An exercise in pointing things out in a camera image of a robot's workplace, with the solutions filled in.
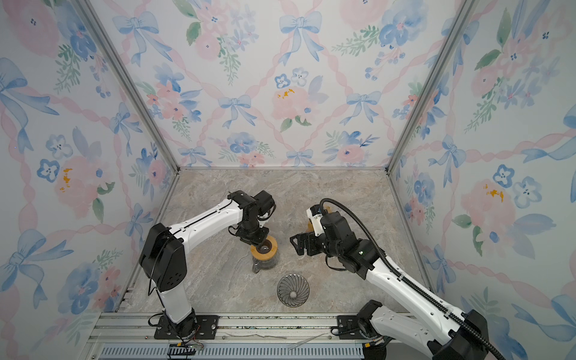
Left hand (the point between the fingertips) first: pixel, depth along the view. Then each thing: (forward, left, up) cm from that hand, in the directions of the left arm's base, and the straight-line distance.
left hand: (259, 243), depth 83 cm
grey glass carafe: (-7, 0, -2) cm, 7 cm away
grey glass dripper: (-14, -12, -8) cm, 20 cm away
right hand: (-2, -15, +9) cm, 17 cm away
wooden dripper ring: (-5, -3, +1) cm, 6 cm away
